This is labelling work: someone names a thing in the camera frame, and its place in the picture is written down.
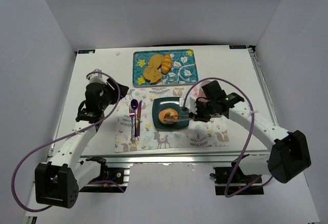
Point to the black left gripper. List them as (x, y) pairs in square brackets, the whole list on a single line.
[(116, 89)]

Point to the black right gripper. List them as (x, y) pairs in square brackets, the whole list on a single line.
[(199, 109)]

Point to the orange glazed bagel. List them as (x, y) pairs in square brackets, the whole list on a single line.
[(168, 116)]

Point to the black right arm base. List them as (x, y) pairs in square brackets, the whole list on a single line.
[(220, 176)]

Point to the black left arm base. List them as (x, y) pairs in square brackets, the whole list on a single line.
[(108, 180)]

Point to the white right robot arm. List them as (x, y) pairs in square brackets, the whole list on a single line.
[(288, 151)]

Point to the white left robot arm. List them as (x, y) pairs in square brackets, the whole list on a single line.
[(58, 182)]

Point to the brown bread slice front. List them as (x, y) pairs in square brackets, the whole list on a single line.
[(152, 74)]

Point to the brown bread slice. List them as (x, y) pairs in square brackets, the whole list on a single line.
[(155, 60), (152, 74)]

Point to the brown bread slice rear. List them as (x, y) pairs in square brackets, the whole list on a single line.
[(155, 60)]

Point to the striped orange bread roll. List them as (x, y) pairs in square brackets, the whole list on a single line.
[(166, 64)]

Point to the dark teal square plate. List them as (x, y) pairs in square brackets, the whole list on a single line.
[(162, 103)]

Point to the iridescent purple spoon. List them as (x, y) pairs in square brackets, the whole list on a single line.
[(134, 106)]

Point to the iridescent purple knife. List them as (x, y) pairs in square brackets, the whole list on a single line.
[(138, 115)]

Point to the animal print placemat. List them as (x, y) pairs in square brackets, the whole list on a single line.
[(211, 134)]

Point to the pink ceramic mug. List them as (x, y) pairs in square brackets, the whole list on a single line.
[(200, 92)]

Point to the iridescent purple fork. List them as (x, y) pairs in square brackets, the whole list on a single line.
[(131, 114)]

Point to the teal floral serving tray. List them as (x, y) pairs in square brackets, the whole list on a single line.
[(183, 71)]

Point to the black label left corner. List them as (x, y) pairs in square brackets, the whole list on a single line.
[(86, 51)]

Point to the black label corner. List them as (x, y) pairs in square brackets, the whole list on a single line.
[(237, 47), (86, 51)]

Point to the black label right corner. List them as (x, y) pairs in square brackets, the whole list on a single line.
[(237, 47)]

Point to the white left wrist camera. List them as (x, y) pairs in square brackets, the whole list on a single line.
[(96, 77)]

